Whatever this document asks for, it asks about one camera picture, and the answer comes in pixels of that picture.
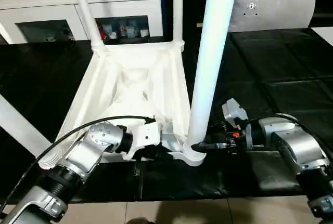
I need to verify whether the white flat panel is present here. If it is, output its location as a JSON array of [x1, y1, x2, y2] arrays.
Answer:
[[311, 27, 333, 46]]

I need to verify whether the white glass-door cabinet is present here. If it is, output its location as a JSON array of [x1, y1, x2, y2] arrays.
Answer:
[[0, 0, 165, 44]]

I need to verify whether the black work mat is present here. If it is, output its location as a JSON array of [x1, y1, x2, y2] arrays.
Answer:
[[0, 25, 333, 204]]

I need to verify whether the white plastic table top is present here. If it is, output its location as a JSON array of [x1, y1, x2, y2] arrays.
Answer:
[[39, 39, 209, 169]]

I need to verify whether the black furniture with yellow label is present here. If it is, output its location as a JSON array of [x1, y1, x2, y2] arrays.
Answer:
[[162, 0, 237, 35]]

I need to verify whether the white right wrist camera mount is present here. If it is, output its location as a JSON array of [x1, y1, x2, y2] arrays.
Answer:
[[221, 98, 249, 127]]

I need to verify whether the grey cushion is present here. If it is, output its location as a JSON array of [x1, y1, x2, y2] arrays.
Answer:
[[229, 0, 317, 32]]

